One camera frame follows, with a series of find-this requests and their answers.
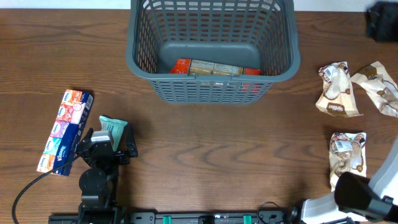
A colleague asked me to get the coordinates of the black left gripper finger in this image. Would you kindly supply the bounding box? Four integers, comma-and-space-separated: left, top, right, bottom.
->
124, 123, 137, 152
80, 128, 93, 147

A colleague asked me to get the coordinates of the beige rice bag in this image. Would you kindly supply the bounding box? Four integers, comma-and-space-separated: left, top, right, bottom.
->
315, 62, 361, 118

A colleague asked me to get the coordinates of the orange and tan cracker pack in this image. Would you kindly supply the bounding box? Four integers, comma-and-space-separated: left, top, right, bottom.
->
169, 58, 261, 94

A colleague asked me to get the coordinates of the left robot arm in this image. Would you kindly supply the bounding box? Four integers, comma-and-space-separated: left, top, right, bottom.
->
76, 123, 138, 224

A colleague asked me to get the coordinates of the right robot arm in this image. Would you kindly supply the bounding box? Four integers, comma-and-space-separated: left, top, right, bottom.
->
288, 1, 397, 224

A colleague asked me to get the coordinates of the mint green wipes pack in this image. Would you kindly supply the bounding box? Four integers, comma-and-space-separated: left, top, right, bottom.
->
99, 116, 128, 151

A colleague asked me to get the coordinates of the Kleenex tissue multipack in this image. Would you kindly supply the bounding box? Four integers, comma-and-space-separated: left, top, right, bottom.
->
37, 90, 94, 176

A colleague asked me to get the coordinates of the beige grain bag far right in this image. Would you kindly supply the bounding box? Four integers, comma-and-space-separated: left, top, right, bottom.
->
350, 61, 397, 118

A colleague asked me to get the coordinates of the beige grain bag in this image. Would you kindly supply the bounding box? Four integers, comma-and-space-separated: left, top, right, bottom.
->
350, 61, 397, 118
329, 133, 367, 192

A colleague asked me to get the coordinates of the grey plastic slotted basket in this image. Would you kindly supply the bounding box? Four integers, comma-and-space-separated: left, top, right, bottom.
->
126, 0, 300, 104

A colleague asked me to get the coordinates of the beige grain bag near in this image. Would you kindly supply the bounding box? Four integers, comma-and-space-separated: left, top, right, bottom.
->
329, 133, 367, 192

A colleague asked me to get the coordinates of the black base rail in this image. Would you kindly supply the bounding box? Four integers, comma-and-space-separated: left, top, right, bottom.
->
48, 202, 300, 224

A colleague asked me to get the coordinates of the black left cable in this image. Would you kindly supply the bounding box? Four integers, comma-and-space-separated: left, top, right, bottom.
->
11, 154, 82, 224

